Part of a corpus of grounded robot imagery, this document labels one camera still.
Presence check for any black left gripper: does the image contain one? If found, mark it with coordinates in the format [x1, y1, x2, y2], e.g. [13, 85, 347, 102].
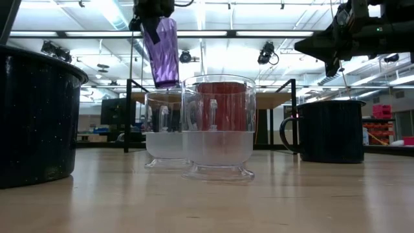
[128, 0, 175, 45]

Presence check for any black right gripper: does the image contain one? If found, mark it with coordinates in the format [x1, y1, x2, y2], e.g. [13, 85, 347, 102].
[294, 22, 368, 78]

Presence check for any purple faceted plastic tumbler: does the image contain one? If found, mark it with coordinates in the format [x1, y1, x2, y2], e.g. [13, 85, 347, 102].
[141, 17, 180, 90]

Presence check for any black speckled enamel mug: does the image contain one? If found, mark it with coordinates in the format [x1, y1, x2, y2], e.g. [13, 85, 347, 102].
[0, 44, 89, 190]
[279, 100, 366, 164]

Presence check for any orange cup white inside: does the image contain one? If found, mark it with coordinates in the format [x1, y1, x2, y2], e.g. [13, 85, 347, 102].
[195, 82, 248, 132]

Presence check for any clear footed glass mug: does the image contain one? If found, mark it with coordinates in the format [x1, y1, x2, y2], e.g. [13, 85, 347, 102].
[144, 89, 195, 171]
[180, 74, 257, 183]

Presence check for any red plastic crate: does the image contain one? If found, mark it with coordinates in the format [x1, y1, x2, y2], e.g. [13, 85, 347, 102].
[372, 104, 393, 120]

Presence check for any black rig light beam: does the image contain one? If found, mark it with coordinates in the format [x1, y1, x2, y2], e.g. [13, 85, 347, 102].
[8, 30, 324, 39]

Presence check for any black monitor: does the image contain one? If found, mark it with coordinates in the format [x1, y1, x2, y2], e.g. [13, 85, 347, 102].
[100, 98, 136, 126]

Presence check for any black rack with red bins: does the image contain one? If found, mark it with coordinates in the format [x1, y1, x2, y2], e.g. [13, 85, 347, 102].
[362, 118, 397, 146]

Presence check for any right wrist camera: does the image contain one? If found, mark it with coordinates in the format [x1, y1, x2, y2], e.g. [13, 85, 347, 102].
[336, 0, 369, 28]

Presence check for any thin yellow hanging cable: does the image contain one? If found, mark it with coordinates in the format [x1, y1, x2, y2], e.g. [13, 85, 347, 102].
[329, 0, 391, 146]

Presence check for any black metal rig frame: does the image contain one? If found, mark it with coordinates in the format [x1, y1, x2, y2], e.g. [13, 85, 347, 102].
[76, 141, 414, 157]

